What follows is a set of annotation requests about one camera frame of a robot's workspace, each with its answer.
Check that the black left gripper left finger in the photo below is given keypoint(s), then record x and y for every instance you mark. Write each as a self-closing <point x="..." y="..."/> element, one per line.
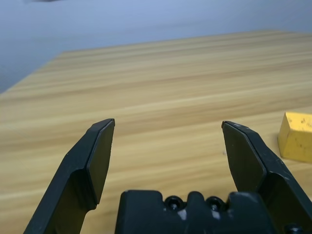
<point x="80" y="170"/>

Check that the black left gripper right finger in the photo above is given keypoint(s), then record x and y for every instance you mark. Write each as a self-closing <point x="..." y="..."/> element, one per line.
<point x="258" y="165"/>

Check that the yellow wooden block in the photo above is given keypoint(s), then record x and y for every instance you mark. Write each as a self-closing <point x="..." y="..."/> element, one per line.
<point x="297" y="136"/>

